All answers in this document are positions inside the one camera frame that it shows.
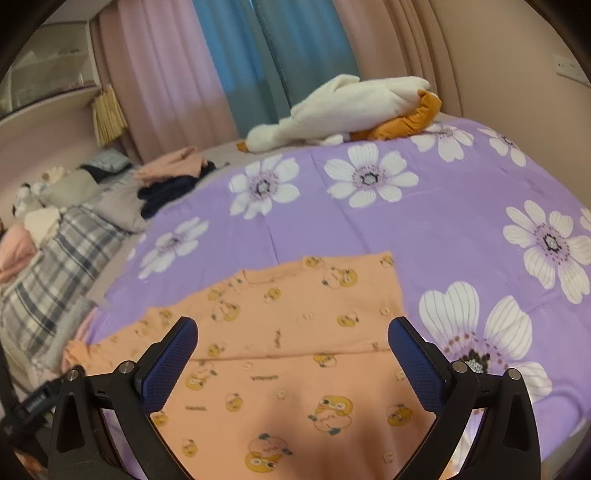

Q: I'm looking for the pink curtain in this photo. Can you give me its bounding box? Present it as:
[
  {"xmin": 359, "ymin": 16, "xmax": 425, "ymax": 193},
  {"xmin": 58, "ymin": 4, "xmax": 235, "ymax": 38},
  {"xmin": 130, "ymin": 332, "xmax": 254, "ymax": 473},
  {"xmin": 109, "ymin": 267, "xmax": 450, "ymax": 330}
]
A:
[
  {"xmin": 92, "ymin": 0, "xmax": 241, "ymax": 162},
  {"xmin": 332, "ymin": 0, "xmax": 462, "ymax": 116}
]

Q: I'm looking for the cream cloth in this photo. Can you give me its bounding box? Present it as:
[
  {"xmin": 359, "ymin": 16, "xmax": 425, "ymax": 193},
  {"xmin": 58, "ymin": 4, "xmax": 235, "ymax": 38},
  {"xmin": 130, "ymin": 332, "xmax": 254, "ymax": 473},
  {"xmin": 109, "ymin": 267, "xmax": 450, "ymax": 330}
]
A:
[{"xmin": 23, "ymin": 208, "xmax": 63, "ymax": 245}]

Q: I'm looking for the navy garment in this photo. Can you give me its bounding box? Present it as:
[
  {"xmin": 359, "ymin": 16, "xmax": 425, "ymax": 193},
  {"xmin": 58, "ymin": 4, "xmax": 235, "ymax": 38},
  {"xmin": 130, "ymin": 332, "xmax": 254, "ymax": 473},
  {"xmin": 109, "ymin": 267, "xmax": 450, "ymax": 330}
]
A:
[{"xmin": 137, "ymin": 161, "xmax": 218, "ymax": 220}]

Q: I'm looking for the blue curtain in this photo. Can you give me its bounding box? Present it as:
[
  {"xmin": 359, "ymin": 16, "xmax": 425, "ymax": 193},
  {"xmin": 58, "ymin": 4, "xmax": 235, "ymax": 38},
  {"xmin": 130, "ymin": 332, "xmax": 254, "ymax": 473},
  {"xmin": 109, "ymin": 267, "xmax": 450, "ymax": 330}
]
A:
[{"xmin": 191, "ymin": 0, "xmax": 361, "ymax": 139}]

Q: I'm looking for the blue checked pillow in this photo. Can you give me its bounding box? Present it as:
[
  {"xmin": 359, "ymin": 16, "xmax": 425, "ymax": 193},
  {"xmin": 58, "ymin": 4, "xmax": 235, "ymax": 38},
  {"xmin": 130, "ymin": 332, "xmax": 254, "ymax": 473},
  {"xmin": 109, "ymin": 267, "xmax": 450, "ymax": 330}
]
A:
[{"xmin": 81, "ymin": 148, "xmax": 132, "ymax": 175}]

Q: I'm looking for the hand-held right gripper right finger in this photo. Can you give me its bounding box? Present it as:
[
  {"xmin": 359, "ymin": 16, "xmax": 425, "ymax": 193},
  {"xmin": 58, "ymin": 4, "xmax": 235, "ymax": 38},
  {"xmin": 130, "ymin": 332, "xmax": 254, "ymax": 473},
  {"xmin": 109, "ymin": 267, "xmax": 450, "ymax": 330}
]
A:
[{"xmin": 388, "ymin": 316, "xmax": 541, "ymax": 480}]

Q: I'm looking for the straw tassel hanging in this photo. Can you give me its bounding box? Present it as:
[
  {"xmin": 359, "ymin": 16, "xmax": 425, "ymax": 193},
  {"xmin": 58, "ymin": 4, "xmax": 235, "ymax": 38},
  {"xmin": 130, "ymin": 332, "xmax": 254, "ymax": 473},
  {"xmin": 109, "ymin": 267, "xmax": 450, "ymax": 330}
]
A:
[{"xmin": 92, "ymin": 85, "xmax": 129, "ymax": 147}]

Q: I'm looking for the pink cloth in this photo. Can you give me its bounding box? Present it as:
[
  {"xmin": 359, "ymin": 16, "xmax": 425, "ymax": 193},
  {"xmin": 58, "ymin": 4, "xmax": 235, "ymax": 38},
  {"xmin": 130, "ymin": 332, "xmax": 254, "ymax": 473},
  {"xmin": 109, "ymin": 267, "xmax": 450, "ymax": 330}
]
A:
[{"xmin": 0, "ymin": 224, "xmax": 38, "ymax": 282}]

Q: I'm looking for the pink folded garment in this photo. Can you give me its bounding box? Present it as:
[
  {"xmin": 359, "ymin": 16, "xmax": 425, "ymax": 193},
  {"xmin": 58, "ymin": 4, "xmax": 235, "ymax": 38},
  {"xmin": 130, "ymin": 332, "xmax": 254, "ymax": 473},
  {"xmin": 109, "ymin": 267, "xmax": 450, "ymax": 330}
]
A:
[{"xmin": 134, "ymin": 147, "xmax": 206, "ymax": 182}]

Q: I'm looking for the small plush toy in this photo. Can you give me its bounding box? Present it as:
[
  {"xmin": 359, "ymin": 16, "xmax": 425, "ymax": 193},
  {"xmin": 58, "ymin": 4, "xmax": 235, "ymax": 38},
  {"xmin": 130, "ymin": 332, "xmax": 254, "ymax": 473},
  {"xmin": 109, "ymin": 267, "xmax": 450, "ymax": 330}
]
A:
[{"xmin": 13, "ymin": 182, "xmax": 47, "ymax": 215}]

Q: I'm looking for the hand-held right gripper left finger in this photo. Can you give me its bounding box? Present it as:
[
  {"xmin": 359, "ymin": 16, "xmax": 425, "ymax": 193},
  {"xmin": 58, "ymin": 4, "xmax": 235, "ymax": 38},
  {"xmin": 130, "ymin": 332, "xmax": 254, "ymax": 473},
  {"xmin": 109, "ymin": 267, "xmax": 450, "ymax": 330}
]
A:
[{"xmin": 47, "ymin": 316, "xmax": 199, "ymax": 480}]

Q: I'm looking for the orange cartoon print garment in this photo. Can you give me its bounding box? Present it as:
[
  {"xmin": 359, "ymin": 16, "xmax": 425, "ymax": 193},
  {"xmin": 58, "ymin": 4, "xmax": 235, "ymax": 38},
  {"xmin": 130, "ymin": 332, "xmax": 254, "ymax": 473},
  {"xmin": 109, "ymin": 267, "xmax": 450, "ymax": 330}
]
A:
[{"xmin": 62, "ymin": 251, "xmax": 437, "ymax": 480}]

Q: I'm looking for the white shelf unit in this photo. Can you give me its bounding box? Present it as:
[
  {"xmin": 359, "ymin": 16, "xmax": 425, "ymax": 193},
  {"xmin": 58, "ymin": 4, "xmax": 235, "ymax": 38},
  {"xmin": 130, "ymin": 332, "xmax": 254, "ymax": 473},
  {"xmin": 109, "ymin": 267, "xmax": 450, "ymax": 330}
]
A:
[{"xmin": 0, "ymin": 23, "xmax": 100, "ymax": 121}]

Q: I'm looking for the grey plaid bedding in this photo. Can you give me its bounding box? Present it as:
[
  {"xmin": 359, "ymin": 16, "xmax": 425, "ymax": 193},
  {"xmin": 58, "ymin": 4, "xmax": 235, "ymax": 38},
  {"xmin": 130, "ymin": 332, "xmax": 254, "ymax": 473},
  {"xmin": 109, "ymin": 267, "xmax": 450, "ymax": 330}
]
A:
[{"xmin": 0, "ymin": 203, "xmax": 132, "ymax": 370}]

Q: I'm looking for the white wall socket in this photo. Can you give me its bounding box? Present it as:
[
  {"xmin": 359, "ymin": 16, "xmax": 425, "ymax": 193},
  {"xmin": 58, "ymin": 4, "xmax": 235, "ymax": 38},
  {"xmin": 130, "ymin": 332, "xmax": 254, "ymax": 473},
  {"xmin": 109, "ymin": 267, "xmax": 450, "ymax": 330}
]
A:
[{"xmin": 553, "ymin": 53, "xmax": 591, "ymax": 86}]

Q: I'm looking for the white goose plush toy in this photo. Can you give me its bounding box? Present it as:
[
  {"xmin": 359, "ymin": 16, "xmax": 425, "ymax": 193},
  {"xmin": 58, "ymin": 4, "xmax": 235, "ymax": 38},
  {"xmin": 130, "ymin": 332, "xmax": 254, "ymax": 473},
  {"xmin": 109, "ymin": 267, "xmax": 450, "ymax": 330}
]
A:
[{"xmin": 238, "ymin": 74, "xmax": 441, "ymax": 153}]

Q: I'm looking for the purple floral blanket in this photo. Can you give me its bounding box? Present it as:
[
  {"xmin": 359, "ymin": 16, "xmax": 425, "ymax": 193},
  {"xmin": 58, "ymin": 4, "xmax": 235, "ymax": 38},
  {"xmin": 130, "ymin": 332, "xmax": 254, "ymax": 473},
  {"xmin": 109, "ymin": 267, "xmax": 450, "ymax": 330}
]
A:
[{"xmin": 85, "ymin": 115, "xmax": 591, "ymax": 480}]

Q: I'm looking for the grey pillow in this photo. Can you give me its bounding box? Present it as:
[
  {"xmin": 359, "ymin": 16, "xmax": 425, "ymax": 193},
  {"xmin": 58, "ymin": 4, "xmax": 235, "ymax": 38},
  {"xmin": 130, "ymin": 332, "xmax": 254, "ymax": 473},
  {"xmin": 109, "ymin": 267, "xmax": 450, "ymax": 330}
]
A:
[{"xmin": 39, "ymin": 173, "xmax": 148, "ymax": 234}]

